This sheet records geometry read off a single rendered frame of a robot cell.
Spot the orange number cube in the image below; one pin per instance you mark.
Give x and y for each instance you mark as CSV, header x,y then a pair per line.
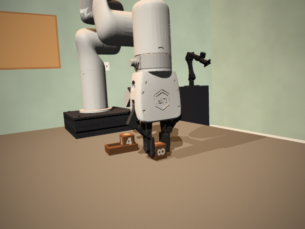
x,y
127,139
160,150

